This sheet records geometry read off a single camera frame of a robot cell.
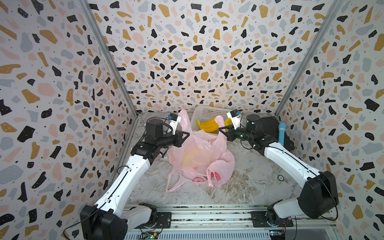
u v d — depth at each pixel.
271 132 1.00
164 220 0.74
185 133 0.72
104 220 0.36
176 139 0.65
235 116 0.69
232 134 0.71
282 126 1.01
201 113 1.16
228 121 0.73
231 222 0.74
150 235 0.70
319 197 0.42
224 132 0.77
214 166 0.82
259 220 0.73
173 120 0.64
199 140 0.75
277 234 0.71
